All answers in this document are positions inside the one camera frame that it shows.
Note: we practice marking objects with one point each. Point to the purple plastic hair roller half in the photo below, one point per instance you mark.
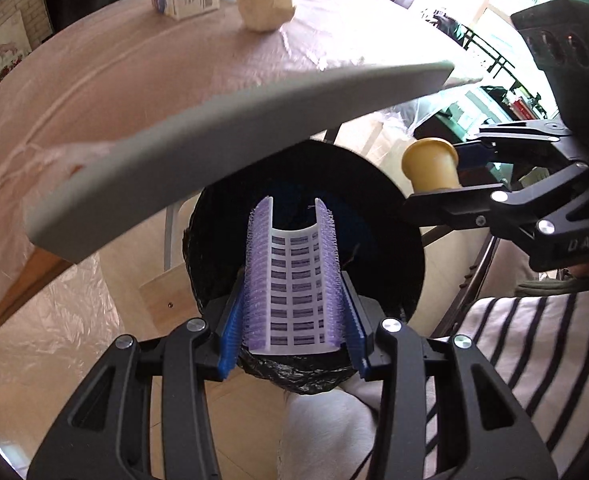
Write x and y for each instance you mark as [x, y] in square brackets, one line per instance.
[294, 285]

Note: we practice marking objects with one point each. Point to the white pants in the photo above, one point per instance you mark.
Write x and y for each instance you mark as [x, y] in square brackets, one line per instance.
[324, 430]

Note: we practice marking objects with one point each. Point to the black lined trash bin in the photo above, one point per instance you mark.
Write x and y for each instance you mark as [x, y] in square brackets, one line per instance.
[374, 220]

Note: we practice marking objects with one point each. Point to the red flower picture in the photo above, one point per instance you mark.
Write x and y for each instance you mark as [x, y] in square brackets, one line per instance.
[9, 71]

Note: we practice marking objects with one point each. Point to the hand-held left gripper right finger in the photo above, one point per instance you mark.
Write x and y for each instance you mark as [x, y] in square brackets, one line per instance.
[354, 330]

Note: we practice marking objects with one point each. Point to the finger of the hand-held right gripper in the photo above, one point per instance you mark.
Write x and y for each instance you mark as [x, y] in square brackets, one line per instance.
[469, 152]
[449, 205]

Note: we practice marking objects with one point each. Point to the dark wooden chair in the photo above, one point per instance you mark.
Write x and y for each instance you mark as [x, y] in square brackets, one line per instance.
[469, 285]

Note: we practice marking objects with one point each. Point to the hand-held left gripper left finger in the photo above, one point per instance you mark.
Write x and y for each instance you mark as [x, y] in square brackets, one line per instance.
[232, 340]

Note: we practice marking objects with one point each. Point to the tan plastic cup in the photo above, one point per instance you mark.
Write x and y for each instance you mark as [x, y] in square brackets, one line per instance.
[427, 165]

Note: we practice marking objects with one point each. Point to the grey flat board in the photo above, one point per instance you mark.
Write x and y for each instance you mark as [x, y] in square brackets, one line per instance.
[199, 145]

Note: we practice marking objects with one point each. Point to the giraffe painting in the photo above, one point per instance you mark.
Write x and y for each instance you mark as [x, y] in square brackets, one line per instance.
[4, 50]

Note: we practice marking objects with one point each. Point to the black white striped cloth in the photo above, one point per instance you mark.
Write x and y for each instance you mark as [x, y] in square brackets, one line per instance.
[524, 360]

